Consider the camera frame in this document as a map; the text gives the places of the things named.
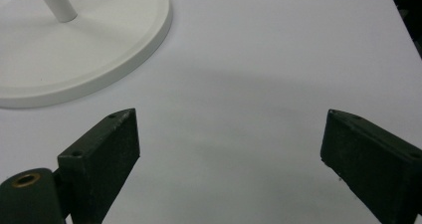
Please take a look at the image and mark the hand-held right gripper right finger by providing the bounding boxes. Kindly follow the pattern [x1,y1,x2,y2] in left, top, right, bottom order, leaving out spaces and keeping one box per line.
[319,109,422,224]

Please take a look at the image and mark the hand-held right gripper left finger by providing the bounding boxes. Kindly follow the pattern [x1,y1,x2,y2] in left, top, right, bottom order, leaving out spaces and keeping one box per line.
[57,108,141,224]

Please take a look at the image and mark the white round stand base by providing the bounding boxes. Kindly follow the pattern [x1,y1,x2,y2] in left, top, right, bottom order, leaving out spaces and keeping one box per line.
[0,0,173,110]

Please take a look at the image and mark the white stand pole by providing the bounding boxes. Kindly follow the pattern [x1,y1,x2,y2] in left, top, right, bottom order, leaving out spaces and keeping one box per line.
[33,0,79,24]

